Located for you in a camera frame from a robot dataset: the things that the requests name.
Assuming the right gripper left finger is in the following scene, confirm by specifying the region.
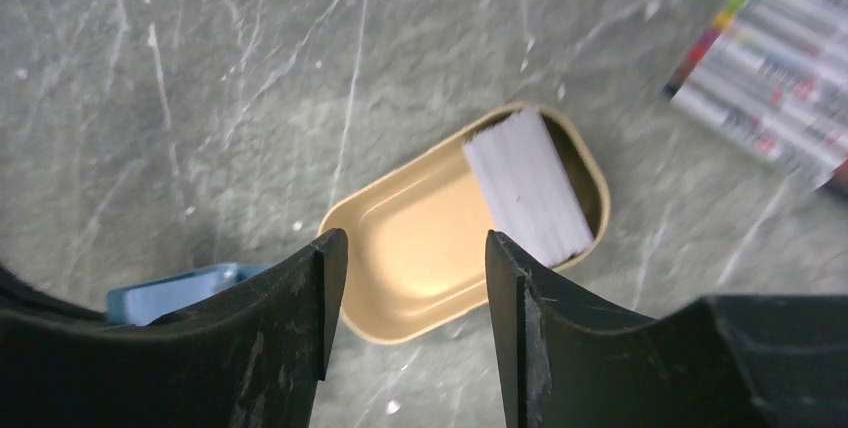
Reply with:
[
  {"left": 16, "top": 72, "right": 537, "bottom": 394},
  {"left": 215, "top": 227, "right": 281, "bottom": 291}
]
[{"left": 1, "top": 229, "right": 348, "bottom": 427}]

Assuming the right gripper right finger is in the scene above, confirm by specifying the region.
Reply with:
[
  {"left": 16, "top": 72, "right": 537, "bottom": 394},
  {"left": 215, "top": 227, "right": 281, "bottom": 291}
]
[{"left": 485, "top": 231, "right": 847, "bottom": 427}]

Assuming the blue leather card holder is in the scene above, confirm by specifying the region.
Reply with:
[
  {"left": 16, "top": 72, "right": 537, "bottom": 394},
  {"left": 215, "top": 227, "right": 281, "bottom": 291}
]
[{"left": 105, "top": 263, "right": 269, "bottom": 326}]

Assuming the credit cards stack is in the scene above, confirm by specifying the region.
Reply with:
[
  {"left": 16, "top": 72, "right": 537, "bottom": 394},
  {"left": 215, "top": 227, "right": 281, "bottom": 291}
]
[{"left": 462, "top": 108, "right": 594, "bottom": 268}]

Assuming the tan card tray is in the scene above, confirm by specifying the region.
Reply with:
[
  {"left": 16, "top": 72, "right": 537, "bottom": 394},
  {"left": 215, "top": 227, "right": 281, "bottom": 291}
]
[{"left": 317, "top": 101, "right": 612, "bottom": 347}]

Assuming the coloured marker pack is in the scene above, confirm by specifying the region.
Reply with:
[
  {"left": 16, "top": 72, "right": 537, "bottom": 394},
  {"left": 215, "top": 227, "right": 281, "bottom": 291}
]
[{"left": 663, "top": 0, "right": 847, "bottom": 199}]

